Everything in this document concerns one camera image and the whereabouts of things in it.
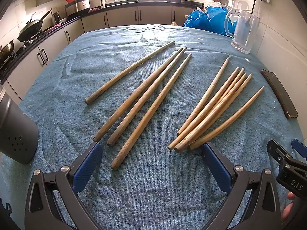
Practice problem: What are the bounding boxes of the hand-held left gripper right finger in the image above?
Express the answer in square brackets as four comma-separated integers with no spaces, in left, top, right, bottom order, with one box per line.
[201,142,281,230]

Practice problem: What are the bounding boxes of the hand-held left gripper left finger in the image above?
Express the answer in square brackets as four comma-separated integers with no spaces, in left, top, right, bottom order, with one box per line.
[25,142,103,230]

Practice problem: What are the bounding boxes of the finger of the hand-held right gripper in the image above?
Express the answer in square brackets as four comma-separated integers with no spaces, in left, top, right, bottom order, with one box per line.
[267,139,307,192]
[291,139,307,160]

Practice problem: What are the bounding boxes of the wooden chopstick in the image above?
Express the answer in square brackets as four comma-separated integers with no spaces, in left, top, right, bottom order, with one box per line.
[189,86,265,150]
[174,73,247,153]
[110,53,193,171]
[168,67,240,151]
[106,47,187,146]
[93,47,184,142]
[177,57,230,136]
[192,73,253,140]
[85,41,175,105]
[189,67,245,130]

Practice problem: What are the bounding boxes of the grey metal chopstick holder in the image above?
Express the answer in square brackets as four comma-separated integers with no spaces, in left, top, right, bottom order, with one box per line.
[0,85,39,164]

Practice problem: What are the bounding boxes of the person's right hand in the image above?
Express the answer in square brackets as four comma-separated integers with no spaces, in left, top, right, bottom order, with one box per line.
[281,192,296,221]

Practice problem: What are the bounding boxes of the black smartphone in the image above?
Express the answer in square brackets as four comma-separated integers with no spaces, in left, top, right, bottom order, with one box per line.
[261,69,298,118]

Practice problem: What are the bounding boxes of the blue table cloth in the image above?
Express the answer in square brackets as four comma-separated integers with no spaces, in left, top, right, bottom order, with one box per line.
[0,24,305,230]

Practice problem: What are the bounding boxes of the grey kitchen base cabinets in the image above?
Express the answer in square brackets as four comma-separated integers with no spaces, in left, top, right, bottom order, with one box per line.
[5,5,204,99]

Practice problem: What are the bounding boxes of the clear glass pitcher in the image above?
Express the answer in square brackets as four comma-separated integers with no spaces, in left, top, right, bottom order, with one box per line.
[224,8,261,54]

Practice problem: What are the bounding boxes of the gas stove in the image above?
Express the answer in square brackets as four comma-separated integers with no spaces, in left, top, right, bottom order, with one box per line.
[14,30,45,47]

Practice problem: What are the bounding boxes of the metal cooking pot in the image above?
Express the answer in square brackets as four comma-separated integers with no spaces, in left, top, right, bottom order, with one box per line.
[0,39,15,60]

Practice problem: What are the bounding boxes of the black wok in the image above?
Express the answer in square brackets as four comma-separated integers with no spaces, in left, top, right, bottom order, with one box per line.
[17,9,53,42]

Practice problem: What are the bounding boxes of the blue plastic bag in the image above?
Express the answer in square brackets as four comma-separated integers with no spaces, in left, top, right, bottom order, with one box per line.
[183,6,238,36]

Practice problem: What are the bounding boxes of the silver rice cooker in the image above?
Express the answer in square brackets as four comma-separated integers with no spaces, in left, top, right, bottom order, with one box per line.
[65,0,91,17]

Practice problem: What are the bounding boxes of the black kitchen countertop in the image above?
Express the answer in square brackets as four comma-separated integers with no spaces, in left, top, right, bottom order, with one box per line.
[0,1,204,82]

